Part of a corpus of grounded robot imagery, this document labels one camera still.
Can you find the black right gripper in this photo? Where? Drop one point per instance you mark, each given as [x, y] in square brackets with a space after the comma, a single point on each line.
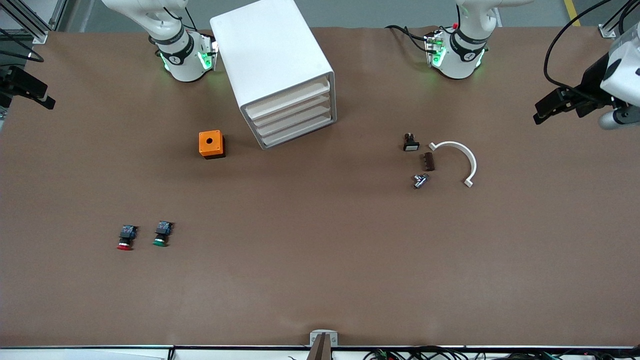
[10, 83]

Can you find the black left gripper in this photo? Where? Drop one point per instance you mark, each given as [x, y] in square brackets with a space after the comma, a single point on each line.
[593, 79]

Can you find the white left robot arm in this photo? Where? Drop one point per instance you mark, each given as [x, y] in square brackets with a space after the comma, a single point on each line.
[462, 55]

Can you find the black rectangular white-top push button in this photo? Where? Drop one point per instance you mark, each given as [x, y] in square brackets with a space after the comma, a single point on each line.
[411, 146]

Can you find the red mushroom push button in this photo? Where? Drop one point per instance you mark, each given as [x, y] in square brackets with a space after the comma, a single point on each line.
[127, 234]

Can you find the green mushroom push button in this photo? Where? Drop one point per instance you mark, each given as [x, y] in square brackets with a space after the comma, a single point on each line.
[162, 230]

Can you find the white semicircular plastic clamp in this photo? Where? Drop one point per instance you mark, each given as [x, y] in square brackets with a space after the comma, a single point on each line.
[462, 147]

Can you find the brown terminal strip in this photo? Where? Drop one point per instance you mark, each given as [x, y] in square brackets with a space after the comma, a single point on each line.
[429, 162]

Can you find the chrome metal valve fitting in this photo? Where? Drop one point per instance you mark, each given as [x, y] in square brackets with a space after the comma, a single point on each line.
[420, 181]

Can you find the brown table cover mat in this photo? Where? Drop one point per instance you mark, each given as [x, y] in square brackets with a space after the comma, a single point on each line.
[320, 250]

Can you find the orange button enclosure box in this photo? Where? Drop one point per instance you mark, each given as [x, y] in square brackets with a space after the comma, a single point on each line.
[204, 145]

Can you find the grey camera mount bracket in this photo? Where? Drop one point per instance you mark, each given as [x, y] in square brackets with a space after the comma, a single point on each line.
[315, 336]

